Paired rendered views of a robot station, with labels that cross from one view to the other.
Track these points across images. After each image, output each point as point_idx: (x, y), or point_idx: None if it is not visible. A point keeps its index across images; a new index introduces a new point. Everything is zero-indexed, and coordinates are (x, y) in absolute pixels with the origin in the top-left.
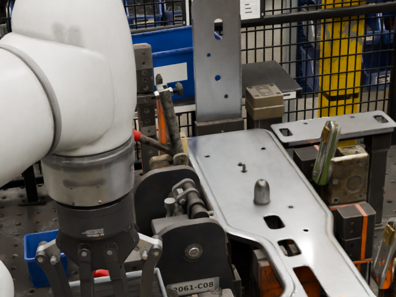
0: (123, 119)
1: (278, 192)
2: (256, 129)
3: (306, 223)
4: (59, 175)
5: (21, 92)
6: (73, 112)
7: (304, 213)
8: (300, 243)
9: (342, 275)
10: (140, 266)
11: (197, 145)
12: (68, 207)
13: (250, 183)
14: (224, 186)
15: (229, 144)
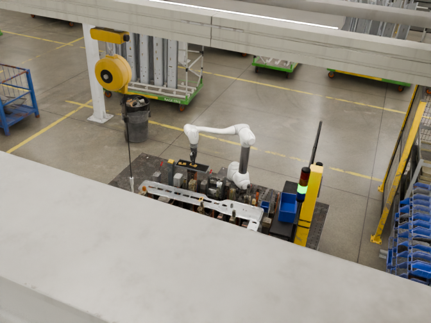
0: (189, 140)
1: (232, 209)
2: (258, 219)
3: (220, 207)
4: None
5: (186, 131)
6: (187, 135)
7: (223, 209)
8: (216, 204)
9: (205, 204)
10: None
11: (258, 209)
12: None
13: (238, 208)
14: (240, 205)
15: (255, 213)
